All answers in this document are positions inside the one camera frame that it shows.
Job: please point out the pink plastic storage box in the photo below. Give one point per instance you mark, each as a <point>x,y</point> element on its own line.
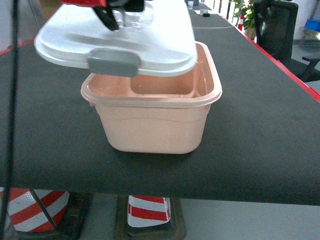
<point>155,114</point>

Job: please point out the black mesh chair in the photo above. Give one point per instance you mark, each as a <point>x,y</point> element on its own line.
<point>275,22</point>

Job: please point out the distant red white cone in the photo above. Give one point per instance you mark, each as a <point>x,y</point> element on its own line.
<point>240,22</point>

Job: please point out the black table mat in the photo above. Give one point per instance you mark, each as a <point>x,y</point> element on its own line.
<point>261,141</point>

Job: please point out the red white traffic cone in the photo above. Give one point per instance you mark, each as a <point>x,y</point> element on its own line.
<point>149,218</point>

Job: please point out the white lid with grey handle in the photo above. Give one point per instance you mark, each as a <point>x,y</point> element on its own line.
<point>156,42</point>

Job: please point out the green potted plant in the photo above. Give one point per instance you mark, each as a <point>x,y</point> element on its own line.
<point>245,7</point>

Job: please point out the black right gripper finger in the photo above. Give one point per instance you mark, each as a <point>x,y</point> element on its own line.
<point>105,14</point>

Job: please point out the red white cone at left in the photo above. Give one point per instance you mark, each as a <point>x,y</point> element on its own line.
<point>37,214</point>

